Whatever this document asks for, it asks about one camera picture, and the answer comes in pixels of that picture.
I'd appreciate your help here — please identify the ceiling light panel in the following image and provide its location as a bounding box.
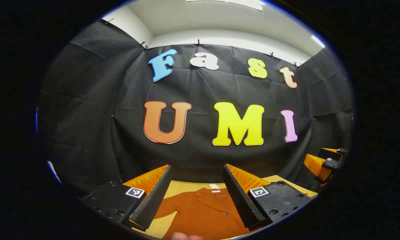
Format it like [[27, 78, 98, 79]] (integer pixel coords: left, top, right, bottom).
[[311, 35, 326, 48], [187, 0, 266, 11]]

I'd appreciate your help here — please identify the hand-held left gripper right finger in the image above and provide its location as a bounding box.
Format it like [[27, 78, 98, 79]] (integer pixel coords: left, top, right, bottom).
[[223, 164, 312, 231]]

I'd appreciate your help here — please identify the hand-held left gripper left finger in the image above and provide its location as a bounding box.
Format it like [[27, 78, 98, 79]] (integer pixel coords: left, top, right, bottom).
[[80, 165, 172, 231]]

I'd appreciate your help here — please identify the black backdrop cloth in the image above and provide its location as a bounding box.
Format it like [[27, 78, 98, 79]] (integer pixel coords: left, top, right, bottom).
[[37, 18, 355, 197]]

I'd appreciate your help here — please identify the orange button-up shirt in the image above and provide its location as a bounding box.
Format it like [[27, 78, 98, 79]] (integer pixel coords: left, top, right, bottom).
[[153, 184, 254, 240]]

